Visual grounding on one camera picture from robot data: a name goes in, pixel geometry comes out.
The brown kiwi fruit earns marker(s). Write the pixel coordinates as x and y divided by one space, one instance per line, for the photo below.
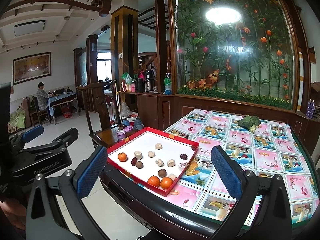
162 173
139 165

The seated person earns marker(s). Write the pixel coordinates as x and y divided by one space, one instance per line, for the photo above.
42 98

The framed landscape painting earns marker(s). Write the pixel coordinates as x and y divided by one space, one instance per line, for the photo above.
31 67

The artificial flower glass panel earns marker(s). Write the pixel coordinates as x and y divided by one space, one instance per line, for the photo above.
234 49

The beige cake piece small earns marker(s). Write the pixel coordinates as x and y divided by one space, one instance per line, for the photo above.
151 154

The dining table blue cloth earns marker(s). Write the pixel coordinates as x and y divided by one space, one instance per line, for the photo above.
61 99

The orange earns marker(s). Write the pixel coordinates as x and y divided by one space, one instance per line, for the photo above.
154 181
166 183
122 157

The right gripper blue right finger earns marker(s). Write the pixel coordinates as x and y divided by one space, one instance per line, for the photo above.
230 172

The purple spray bottles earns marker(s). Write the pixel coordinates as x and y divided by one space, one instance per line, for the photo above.
310 108

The ceiling lamp panel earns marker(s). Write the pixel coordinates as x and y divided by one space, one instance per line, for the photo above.
29 27

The dark red date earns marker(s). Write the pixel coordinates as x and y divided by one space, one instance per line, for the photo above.
184 156
133 161

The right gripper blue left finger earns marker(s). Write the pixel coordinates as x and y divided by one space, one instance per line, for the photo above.
88 171

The green plastic bottle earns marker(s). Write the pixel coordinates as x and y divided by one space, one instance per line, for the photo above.
167 84

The colourful fruit print tablecloth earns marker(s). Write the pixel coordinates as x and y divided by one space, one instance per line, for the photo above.
271 149

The black thermos flask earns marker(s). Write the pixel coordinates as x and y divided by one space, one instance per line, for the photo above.
149 79

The beige cake piece sliced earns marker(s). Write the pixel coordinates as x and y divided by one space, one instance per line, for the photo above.
171 163

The red tray white inside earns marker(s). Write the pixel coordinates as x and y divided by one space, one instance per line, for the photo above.
145 141

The wooden chair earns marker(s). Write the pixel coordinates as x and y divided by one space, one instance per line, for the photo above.
107 135

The green leafy vegetable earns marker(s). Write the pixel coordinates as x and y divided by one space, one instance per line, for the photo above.
249 122

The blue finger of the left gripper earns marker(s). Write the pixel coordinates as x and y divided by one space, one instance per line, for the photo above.
32 133
65 140

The large beige cake block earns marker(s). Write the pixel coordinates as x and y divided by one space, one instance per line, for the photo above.
158 146

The person's left hand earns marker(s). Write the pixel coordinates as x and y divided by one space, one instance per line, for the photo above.
16 214

